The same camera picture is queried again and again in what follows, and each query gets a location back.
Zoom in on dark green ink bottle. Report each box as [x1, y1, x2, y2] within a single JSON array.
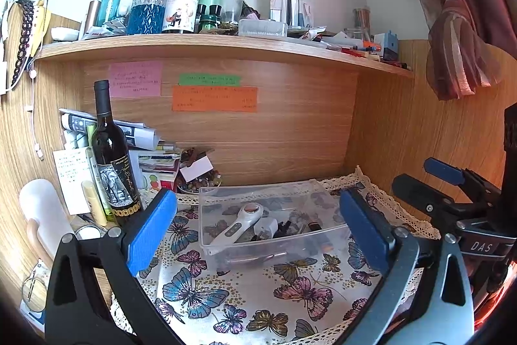
[[198, 4, 222, 34]]

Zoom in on glass jar with sticks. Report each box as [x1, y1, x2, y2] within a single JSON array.
[[353, 7, 371, 40]]

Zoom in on brown striped curtain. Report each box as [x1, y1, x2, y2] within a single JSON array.
[[357, 0, 517, 101]]

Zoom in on wire frame glasses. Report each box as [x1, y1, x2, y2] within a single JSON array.
[[20, 268, 55, 303]]

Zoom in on white cable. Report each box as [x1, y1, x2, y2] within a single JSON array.
[[26, 62, 45, 160]]

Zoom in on silver spray bottle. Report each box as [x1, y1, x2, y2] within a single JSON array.
[[87, 0, 102, 31]]

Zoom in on white handheld massager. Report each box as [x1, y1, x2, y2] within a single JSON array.
[[209, 203, 265, 246]]

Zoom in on pink sticky note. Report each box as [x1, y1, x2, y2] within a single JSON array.
[[109, 61, 163, 98]]

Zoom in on dark wine bottle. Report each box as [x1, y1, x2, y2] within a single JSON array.
[[91, 79, 142, 226]]

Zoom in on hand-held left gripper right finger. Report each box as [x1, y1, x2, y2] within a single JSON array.
[[338, 188, 474, 345]]

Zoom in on green sticky note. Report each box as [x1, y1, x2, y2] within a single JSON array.
[[178, 73, 241, 87]]

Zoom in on orange sticky note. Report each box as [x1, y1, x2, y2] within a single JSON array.
[[172, 85, 258, 113]]

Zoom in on clear lidded plastic case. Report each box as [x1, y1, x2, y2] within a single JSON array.
[[238, 19, 288, 38]]

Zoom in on butterfly print tablecloth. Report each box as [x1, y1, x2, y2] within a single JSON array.
[[109, 165, 441, 345]]

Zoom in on wooden shelf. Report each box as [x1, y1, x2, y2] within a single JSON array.
[[36, 34, 416, 79]]

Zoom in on blue patterned glass bottle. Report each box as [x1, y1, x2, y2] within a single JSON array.
[[126, 0, 168, 35]]

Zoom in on stack of papers and books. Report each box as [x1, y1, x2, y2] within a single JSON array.
[[58, 108, 160, 149]]

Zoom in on toothbrush package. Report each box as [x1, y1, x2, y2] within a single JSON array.
[[270, 0, 313, 28]]

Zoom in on white charger plug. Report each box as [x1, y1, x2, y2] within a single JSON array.
[[256, 218, 279, 238]]

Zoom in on glass cup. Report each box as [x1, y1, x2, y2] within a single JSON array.
[[344, 27, 370, 42]]

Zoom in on round white lid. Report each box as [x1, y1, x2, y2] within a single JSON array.
[[75, 226, 101, 241]]

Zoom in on black chain strap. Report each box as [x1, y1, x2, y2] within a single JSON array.
[[10, 0, 37, 87]]

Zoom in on clear plastic box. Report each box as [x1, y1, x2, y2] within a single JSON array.
[[198, 179, 352, 257]]

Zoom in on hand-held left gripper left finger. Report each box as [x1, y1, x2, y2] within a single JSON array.
[[44, 188, 186, 345]]

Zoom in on handwritten paper note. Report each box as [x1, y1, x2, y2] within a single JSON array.
[[53, 148, 98, 215]]

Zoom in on yellow tube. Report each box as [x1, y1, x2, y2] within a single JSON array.
[[81, 180, 108, 226]]

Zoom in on bowl of small trinkets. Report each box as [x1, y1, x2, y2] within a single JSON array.
[[178, 171, 223, 194]]

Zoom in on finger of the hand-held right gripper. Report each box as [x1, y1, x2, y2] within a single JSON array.
[[423, 157, 499, 208], [392, 173, 471, 234]]

